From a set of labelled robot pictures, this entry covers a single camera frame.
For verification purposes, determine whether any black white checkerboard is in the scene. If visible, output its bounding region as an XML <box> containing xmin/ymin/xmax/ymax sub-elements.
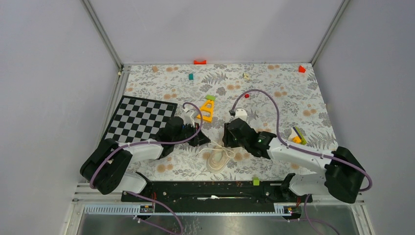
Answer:
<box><xmin>101</xmin><ymin>95</ymin><xmax>178</xmax><ymax>142</ymax></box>

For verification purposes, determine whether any purple cable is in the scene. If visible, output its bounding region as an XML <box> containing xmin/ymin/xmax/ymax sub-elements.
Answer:
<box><xmin>89</xmin><ymin>102</ymin><xmax>204</xmax><ymax>235</ymax></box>
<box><xmin>229</xmin><ymin>89</ymin><xmax>373</xmax><ymax>192</ymax></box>

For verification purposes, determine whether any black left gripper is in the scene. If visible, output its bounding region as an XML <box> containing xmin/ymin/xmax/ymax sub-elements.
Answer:
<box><xmin>172</xmin><ymin>121</ymin><xmax>210</xmax><ymax>147</ymax></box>

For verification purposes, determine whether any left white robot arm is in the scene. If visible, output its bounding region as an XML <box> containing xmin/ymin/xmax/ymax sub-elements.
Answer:
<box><xmin>80</xmin><ymin>117</ymin><xmax>211</xmax><ymax>201</ymax></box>

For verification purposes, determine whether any beige sneaker with laces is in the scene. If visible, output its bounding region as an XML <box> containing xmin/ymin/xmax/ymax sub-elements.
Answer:
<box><xmin>198</xmin><ymin>142</ymin><xmax>236</xmax><ymax>173</ymax></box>

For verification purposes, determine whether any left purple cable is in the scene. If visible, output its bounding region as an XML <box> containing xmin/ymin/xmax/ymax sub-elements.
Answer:
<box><xmin>89</xmin><ymin>102</ymin><xmax>204</xmax><ymax>235</ymax></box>

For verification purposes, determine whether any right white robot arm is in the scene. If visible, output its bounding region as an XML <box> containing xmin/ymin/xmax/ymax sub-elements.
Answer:
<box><xmin>223</xmin><ymin>118</ymin><xmax>367</xmax><ymax>204</ymax></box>

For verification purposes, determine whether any red wedge block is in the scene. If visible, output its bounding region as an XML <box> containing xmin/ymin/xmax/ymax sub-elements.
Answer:
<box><xmin>298</xmin><ymin>65</ymin><xmax>306</xmax><ymax>73</ymax></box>

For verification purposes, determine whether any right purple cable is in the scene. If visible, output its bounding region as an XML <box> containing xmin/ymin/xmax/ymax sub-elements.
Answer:
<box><xmin>229</xmin><ymin>89</ymin><xmax>373</xmax><ymax>192</ymax></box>

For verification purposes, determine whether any orange arch block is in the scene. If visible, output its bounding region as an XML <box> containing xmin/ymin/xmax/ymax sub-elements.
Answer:
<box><xmin>193</xmin><ymin>60</ymin><xmax>207</xmax><ymax>65</ymax></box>

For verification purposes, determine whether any green block on frame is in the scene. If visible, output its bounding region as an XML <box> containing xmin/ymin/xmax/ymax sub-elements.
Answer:
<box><xmin>205</xmin><ymin>95</ymin><xmax>216</xmax><ymax>101</ymax></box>

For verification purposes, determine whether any white slotted cable duct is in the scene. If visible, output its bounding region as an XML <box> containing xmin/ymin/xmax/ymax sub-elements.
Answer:
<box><xmin>84</xmin><ymin>202</ymin><xmax>292</xmax><ymax>216</ymax></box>

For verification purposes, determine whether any floral patterned table mat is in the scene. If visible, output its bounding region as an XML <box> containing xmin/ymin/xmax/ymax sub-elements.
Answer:
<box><xmin>123</xmin><ymin>64</ymin><xmax>338</xmax><ymax>181</ymax></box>

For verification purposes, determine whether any lime green cube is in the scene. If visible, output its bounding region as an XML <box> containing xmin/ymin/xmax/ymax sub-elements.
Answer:
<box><xmin>252</xmin><ymin>177</ymin><xmax>260</xmax><ymax>186</ymax></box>

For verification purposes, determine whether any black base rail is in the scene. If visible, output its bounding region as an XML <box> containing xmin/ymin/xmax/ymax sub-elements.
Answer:
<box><xmin>140</xmin><ymin>181</ymin><xmax>313</xmax><ymax>207</ymax></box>

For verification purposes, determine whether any yellow triangular toy frame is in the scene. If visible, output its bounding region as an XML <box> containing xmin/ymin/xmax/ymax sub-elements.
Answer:
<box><xmin>196</xmin><ymin>99</ymin><xmax>214</xmax><ymax>123</ymax></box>

